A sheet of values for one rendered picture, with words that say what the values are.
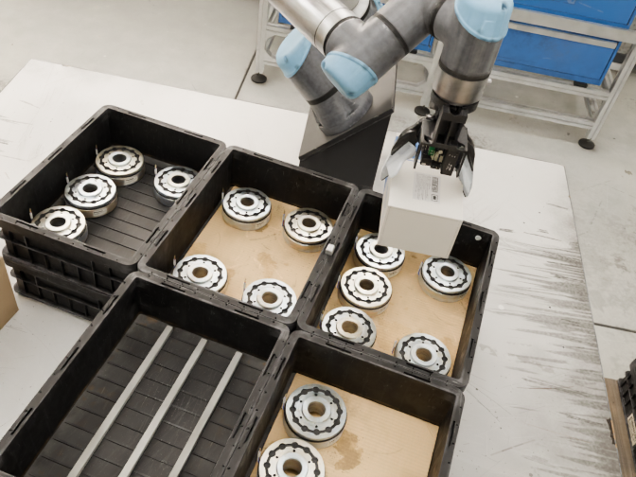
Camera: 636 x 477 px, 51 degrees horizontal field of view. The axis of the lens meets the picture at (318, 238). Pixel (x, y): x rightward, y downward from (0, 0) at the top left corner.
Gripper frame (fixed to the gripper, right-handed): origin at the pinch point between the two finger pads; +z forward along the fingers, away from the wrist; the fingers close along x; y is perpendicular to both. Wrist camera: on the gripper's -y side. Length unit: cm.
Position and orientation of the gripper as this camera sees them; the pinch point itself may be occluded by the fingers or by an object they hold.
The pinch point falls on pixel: (423, 185)
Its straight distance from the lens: 114.6
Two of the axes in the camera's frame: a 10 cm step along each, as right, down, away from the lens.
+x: 9.8, 2.0, -0.1
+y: -1.5, 7.0, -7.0
